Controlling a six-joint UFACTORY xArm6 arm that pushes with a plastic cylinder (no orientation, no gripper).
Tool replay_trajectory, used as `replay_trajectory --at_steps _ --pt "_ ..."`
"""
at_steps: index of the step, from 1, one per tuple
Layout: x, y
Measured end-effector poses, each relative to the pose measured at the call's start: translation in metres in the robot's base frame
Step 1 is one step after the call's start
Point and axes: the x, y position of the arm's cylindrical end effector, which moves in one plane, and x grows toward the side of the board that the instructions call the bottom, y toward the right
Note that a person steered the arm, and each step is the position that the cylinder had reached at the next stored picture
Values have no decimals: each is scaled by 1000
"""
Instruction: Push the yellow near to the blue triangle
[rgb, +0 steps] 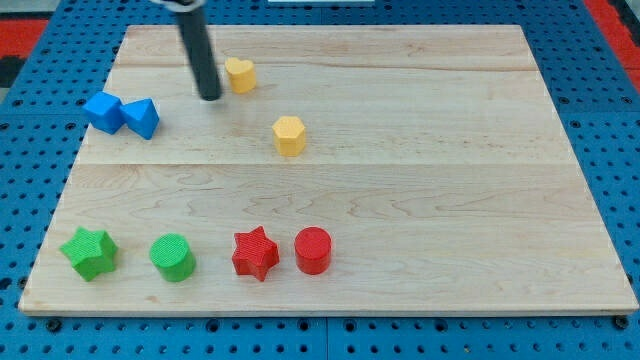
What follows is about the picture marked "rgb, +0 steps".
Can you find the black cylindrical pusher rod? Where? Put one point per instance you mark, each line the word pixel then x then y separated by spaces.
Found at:
pixel 192 25

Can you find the yellow heart block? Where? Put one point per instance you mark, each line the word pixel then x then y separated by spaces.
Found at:
pixel 241 74

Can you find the blue triangle block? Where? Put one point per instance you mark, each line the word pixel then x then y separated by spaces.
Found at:
pixel 141 117

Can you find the blue cube block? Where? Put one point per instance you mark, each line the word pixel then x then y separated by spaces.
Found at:
pixel 103 112

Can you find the yellow hexagon block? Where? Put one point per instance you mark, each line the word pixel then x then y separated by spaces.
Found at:
pixel 289 136

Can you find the light wooden board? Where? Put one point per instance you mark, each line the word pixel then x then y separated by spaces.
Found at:
pixel 434 158

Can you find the green cylinder block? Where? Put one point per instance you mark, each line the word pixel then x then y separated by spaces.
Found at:
pixel 172 257

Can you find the red star block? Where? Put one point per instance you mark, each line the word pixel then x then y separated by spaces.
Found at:
pixel 255 253

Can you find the green star block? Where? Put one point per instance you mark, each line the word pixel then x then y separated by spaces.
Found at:
pixel 91 253

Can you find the red cylinder block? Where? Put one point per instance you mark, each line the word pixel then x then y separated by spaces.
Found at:
pixel 313 247

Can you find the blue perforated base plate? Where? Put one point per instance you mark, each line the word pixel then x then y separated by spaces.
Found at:
pixel 587 71

